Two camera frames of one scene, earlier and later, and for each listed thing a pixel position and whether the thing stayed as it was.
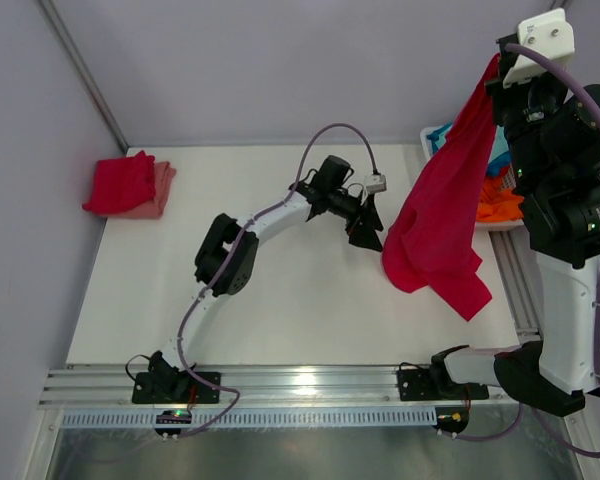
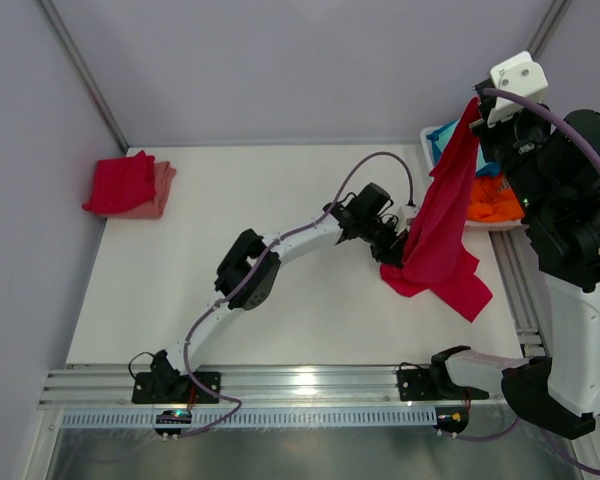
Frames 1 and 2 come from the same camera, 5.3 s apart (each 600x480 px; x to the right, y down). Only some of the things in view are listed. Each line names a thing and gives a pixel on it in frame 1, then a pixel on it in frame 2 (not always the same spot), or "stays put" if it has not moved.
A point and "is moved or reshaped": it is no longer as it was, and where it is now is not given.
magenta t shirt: x=436 y=240 is moved or reshaped
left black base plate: x=175 y=388 stays put
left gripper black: x=359 y=230 → x=390 y=253
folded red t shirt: x=123 y=183 stays put
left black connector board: x=172 y=417 stays put
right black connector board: x=452 y=419 stays put
